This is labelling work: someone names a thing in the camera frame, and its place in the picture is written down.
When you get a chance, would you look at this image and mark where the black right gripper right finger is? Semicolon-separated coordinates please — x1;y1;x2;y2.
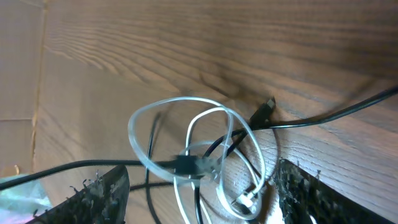
275;159;391;224

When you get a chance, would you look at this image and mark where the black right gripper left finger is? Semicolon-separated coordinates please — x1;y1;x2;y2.
27;165;130;224

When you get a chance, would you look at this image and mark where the white cable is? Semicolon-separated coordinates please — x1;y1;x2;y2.
127;96;267;224

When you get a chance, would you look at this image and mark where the black cable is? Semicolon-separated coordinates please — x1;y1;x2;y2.
0;85;398;224

